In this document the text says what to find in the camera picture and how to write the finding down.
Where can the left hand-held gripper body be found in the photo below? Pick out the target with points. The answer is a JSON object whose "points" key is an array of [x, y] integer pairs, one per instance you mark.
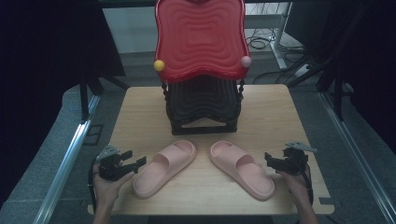
{"points": [[110, 166]]}

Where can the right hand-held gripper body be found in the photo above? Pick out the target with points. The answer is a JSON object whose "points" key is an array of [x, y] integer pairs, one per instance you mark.
{"points": [[294, 161]]}

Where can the pink slipper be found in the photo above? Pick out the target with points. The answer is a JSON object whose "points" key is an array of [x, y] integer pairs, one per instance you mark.
{"points": [[162, 169], [246, 174]]}

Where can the red and black shoe rack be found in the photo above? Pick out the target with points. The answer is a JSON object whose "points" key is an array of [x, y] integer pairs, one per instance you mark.
{"points": [[200, 40]]}

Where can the person's right hand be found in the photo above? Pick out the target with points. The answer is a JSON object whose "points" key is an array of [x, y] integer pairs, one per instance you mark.
{"points": [[294, 185]]}

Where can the person's left hand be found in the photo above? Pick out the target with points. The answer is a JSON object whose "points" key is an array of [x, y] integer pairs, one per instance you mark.
{"points": [[109, 189]]}

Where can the black tripod stand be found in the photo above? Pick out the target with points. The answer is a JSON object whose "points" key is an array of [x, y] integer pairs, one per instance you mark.
{"points": [[337, 93], [84, 99]]}

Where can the white power strip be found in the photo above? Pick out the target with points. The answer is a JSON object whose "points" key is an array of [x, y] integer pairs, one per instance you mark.
{"points": [[302, 70]]}

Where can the yellow ball knob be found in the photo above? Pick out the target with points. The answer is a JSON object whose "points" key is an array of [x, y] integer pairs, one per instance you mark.
{"points": [[159, 65]]}

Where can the pink ball knob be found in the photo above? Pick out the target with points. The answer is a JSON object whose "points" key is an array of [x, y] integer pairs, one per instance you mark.
{"points": [[246, 61]]}

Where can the dark curtain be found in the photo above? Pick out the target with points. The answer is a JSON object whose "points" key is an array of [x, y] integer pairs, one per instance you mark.
{"points": [[46, 62], [373, 62]]}

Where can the aluminium rail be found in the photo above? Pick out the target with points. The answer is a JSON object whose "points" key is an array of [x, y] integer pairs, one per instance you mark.
{"points": [[65, 168], [358, 155]]}

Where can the white desk frame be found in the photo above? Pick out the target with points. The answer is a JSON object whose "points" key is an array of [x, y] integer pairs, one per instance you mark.
{"points": [[278, 40]]}

